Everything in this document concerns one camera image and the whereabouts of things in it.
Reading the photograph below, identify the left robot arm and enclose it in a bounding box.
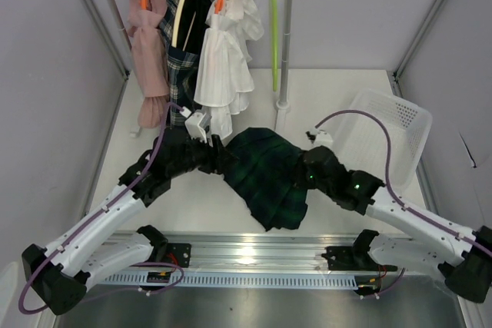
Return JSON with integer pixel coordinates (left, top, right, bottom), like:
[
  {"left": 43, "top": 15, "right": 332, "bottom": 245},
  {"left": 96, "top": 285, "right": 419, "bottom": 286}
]
[{"left": 18, "top": 128, "right": 238, "bottom": 316}]

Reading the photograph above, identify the aluminium mounting rail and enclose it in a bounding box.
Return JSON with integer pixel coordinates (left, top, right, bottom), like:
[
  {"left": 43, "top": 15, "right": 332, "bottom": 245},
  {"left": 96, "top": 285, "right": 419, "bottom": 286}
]
[{"left": 103, "top": 230, "right": 472, "bottom": 276}]

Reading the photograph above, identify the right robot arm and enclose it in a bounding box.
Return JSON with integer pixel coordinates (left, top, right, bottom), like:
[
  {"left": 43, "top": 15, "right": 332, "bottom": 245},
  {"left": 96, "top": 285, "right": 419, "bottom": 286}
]
[{"left": 294, "top": 146, "right": 491, "bottom": 303}]

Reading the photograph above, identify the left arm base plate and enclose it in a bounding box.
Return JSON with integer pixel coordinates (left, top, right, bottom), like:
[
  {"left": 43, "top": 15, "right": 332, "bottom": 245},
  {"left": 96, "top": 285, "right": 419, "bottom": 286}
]
[{"left": 146, "top": 243, "right": 192, "bottom": 268}]

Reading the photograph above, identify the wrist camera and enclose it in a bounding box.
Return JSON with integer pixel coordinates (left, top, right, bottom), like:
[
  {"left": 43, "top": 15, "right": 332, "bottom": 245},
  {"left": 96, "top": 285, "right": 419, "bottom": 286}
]
[
  {"left": 306, "top": 130, "right": 334, "bottom": 149},
  {"left": 184, "top": 110, "right": 211, "bottom": 143}
]

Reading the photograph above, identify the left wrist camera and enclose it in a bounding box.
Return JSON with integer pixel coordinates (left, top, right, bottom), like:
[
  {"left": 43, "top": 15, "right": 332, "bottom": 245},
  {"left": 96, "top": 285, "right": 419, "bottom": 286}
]
[{"left": 184, "top": 110, "right": 211, "bottom": 143}]

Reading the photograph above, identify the navy cream plaid skirt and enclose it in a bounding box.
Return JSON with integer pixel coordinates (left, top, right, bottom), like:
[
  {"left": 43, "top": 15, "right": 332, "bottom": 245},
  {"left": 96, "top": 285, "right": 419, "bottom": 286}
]
[{"left": 159, "top": 0, "right": 214, "bottom": 111}]

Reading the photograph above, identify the white plastic basket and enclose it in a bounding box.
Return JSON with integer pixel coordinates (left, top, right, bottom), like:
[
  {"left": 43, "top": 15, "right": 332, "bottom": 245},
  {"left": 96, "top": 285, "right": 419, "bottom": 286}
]
[{"left": 333, "top": 89, "right": 432, "bottom": 192}]

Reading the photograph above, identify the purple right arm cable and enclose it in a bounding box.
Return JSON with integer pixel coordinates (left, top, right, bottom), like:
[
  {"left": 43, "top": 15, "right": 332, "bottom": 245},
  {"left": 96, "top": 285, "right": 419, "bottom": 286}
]
[{"left": 314, "top": 110, "right": 492, "bottom": 300}]

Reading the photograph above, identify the dark green plaid skirt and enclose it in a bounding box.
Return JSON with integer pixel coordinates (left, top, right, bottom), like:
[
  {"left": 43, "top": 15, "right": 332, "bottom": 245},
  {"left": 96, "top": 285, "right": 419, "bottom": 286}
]
[{"left": 224, "top": 128, "right": 308, "bottom": 231}]

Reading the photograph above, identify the green plastic hanger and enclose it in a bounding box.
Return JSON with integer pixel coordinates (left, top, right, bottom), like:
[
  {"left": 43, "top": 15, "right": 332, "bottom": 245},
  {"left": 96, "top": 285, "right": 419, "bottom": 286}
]
[{"left": 269, "top": 0, "right": 279, "bottom": 92}]

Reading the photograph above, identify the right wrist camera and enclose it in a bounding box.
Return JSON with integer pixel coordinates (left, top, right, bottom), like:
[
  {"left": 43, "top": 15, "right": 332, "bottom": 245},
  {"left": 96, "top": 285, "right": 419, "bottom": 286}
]
[{"left": 306, "top": 130, "right": 334, "bottom": 149}]

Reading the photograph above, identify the white slotted cable duct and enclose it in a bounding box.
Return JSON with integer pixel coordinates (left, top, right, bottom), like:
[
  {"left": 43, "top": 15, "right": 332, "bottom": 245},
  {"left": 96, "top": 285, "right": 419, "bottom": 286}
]
[{"left": 100, "top": 270, "right": 358, "bottom": 290}]

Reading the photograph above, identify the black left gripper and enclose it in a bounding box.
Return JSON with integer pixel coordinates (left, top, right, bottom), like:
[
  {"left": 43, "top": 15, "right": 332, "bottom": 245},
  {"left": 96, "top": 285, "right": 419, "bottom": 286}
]
[{"left": 168, "top": 131, "right": 238, "bottom": 179}]

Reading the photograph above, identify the cream wooden hanger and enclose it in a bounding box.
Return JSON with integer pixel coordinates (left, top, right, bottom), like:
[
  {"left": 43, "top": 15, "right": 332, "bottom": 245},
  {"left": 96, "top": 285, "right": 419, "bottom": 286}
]
[{"left": 171, "top": 0, "right": 196, "bottom": 51}]

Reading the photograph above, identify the pink skirt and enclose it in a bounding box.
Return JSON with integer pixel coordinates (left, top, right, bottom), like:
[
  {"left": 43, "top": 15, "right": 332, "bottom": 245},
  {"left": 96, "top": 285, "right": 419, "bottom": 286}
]
[{"left": 128, "top": 0, "right": 170, "bottom": 128}]

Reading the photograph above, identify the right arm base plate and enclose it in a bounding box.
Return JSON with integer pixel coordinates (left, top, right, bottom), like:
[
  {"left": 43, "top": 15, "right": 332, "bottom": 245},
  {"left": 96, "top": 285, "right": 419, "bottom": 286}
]
[{"left": 321, "top": 246, "right": 397, "bottom": 272}]

